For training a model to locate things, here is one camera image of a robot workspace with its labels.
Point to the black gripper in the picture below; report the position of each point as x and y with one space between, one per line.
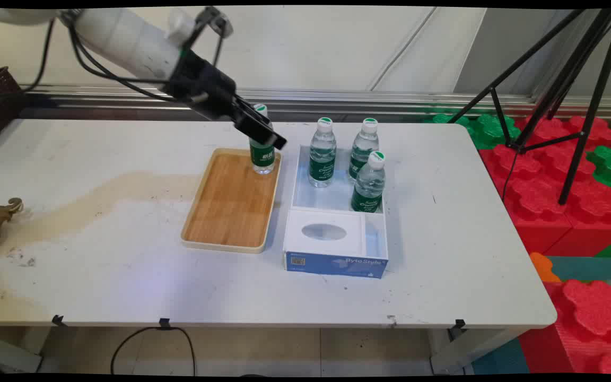
202 85

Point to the water bottle with green label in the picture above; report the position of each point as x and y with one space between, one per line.
369 185
363 146
322 159
262 159

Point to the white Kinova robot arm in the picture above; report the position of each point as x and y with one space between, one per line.
120 40

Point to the bamboo serving tray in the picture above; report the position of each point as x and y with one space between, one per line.
231 204

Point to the white and blue cardboard box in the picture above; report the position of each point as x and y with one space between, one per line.
337 244

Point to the black table edge clip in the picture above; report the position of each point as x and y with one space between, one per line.
58 320
164 323
459 324

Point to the green foam block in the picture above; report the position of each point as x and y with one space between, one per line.
610 167
483 127

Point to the large red foam block stack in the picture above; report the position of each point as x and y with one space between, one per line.
544 191

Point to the white table leg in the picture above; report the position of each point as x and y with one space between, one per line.
14 350
470 350

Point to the orange foam piece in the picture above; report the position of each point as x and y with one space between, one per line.
543 268

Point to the black tripod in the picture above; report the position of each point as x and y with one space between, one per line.
586 79

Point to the blue floor mat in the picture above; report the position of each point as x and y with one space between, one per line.
502 361

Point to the teal foam mat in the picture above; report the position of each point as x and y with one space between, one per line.
592 268

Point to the wrist camera with black bracket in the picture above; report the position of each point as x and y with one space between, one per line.
211 18

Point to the metal window rail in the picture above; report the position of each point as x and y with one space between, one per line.
390 101

